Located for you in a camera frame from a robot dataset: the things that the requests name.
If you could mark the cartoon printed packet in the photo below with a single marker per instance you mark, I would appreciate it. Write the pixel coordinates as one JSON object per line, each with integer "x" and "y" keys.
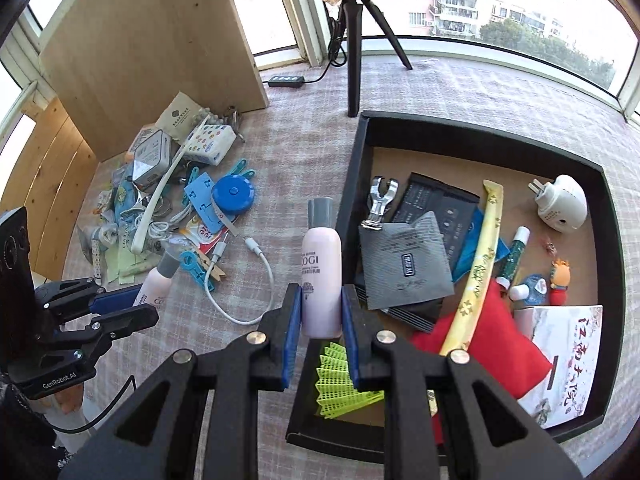
{"x": 122, "y": 200}

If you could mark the black tripod stand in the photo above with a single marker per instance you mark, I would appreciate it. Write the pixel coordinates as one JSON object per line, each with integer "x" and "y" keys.
{"x": 354, "y": 60}

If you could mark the checkered tablecloth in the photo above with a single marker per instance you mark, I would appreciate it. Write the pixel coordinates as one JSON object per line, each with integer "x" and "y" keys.
{"x": 300, "y": 160}

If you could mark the black printed packet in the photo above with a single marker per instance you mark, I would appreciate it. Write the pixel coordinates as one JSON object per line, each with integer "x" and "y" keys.
{"x": 445, "y": 210}

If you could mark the beige paper packet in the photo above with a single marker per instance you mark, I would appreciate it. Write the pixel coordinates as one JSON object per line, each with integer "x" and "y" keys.
{"x": 180, "y": 115}

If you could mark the white window frame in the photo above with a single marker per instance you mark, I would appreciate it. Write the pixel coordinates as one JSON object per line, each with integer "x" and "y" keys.
{"x": 300, "y": 20}

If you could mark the light wooden board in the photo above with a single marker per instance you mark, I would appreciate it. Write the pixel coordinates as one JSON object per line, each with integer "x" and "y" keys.
{"x": 150, "y": 35}

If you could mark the long yellow stick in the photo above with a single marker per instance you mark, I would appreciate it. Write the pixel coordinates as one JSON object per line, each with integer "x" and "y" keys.
{"x": 482, "y": 260}

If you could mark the black inline controller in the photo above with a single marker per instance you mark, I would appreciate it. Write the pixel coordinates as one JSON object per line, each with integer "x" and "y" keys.
{"x": 286, "y": 81}

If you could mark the person's left hand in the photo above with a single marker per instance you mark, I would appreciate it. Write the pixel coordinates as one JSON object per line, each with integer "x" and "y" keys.
{"x": 70, "y": 400}

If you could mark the yellow-green folding fan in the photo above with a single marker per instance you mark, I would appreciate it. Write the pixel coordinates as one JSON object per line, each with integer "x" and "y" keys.
{"x": 335, "y": 375}

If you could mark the silver metal clipper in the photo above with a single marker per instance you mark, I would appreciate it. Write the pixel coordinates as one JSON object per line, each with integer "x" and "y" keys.
{"x": 381, "y": 200}

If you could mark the white dotted tissue pack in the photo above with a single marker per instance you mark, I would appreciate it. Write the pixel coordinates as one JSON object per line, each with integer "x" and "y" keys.
{"x": 212, "y": 142}

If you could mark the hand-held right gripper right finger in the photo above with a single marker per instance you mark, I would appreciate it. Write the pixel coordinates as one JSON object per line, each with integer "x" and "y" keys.
{"x": 350, "y": 340}

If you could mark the blue clothespin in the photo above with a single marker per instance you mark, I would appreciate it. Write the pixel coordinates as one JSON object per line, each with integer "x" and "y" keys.
{"x": 195, "y": 265}
{"x": 240, "y": 167}

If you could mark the pink lotion bottle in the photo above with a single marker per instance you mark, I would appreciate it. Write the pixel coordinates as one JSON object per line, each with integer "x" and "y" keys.
{"x": 157, "y": 280}
{"x": 322, "y": 280}

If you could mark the blue tape measure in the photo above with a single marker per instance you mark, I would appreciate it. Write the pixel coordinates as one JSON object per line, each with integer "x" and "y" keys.
{"x": 234, "y": 195}

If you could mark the person's left forearm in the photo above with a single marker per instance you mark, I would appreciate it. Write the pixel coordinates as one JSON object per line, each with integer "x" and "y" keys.
{"x": 20, "y": 440}

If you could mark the red cloth pouch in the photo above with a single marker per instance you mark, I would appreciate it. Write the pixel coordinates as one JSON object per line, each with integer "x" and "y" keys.
{"x": 500, "y": 350}

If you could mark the small blue white packet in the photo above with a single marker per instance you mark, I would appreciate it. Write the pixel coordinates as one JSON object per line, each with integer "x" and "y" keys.
{"x": 532, "y": 286}

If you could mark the black tray container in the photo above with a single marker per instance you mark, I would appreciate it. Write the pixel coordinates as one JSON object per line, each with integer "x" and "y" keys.
{"x": 585, "y": 260}

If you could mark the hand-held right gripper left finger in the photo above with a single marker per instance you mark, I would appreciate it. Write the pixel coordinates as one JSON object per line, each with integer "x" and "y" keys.
{"x": 292, "y": 335}

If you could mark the metal binder clip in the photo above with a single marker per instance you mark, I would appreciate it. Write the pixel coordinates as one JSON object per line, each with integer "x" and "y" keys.
{"x": 234, "y": 120}

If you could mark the long white plastic stick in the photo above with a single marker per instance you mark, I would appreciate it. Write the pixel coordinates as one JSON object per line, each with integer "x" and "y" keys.
{"x": 160, "y": 190}

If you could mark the grey tin box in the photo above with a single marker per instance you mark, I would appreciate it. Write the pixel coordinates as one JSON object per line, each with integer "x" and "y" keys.
{"x": 150, "y": 155}

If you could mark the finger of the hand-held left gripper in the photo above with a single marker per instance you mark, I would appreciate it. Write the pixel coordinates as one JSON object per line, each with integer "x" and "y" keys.
{"x": 115, "y": 297}
{"x": 125, "y": 317}

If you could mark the white plug-in device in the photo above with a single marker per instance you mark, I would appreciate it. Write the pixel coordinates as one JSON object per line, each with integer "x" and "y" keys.
{"x": 562, "y": 205}

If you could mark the green white glue stick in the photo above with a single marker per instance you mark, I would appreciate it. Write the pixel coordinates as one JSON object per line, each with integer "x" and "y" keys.
{"x": 512, "y": 260}

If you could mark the wooden clothespin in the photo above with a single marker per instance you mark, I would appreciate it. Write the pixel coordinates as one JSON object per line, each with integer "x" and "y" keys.
{"x": 216, "y": 272}

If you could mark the pale green paper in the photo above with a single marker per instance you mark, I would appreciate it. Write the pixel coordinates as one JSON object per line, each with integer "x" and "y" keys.
{"x": 132, "y": 262}

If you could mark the blue card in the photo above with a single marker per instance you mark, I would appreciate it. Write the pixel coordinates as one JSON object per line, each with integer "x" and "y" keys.
{"x": 200, "y": 195}

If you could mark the white printed booklet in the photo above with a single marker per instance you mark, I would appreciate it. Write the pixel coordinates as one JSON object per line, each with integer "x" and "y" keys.
{"x": 570, "y": 360}

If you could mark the red white sachet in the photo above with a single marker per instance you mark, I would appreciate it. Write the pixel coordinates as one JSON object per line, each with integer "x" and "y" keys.
{"x": 205, "y": 234}

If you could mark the grey foil packet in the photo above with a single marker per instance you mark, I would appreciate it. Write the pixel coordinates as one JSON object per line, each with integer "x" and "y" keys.
{"x": 405, "y": 265}

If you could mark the orange cartoon figure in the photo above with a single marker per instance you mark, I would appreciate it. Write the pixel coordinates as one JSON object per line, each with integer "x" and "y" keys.
{"x": 560, "y": 280}

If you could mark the wooden slat panel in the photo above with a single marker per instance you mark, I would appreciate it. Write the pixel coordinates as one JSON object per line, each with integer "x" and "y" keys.
{"x": 50, "y": 185}

